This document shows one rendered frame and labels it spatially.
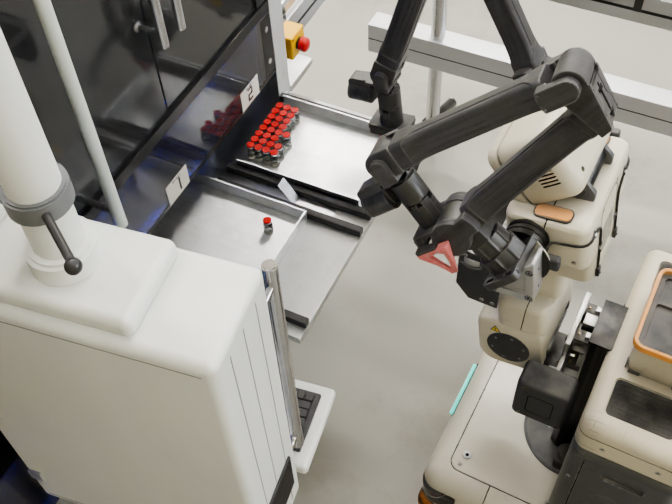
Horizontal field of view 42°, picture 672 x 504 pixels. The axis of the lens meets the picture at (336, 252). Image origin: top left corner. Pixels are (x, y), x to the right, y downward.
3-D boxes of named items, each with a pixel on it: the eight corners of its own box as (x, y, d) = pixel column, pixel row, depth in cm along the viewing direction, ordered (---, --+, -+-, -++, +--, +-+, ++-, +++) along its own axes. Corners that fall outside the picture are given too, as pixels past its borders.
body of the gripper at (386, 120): (379, 112, 223) (376, 90, 217) (416, 121, 219) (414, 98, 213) (368, 129, 219) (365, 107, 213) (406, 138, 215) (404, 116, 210)
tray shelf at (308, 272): (120, 271, 209) (118, 266, 208) (263, 88, 247) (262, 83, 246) (300, 344, 195) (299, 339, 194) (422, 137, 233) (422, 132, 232)
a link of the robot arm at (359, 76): (385, 76, 201) (400, 55, 206) (340, 67, 206) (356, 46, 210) (388, 117, 210) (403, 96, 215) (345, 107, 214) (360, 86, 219)
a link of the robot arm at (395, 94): (394, 94, 206) (403, 78, 209) (367, 88, 209) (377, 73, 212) (396, 116, 212) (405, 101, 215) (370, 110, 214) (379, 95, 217)
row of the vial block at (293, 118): (262, 163, 226) (260, 150, 223) (294, 118, 236) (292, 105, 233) (269, 166, 226) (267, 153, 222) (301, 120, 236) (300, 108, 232)
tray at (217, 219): (130, 251, 211) (127, 242, 208) (188, 177, 225) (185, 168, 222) (255, 300, 201) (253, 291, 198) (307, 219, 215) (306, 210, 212)
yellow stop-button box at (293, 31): (269, 54, 241) (267, 33, 235) (282, 38, 245) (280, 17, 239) (294, 61, 239) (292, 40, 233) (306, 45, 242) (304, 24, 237)
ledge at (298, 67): (247, 78, 250) (247, 72, 248) (269, 50, 257) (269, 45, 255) (291, 91, 246) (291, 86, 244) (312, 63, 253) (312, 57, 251)
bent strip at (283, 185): (279, 201, 219) (277, 185, 214) (284, 193, 220) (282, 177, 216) (330, 218, 215) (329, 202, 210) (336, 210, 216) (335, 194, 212)
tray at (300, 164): (237, 169, 226) (236, 159, 223) (285, 104, 240) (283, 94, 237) (358, 210, 216) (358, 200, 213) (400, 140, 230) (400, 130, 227)
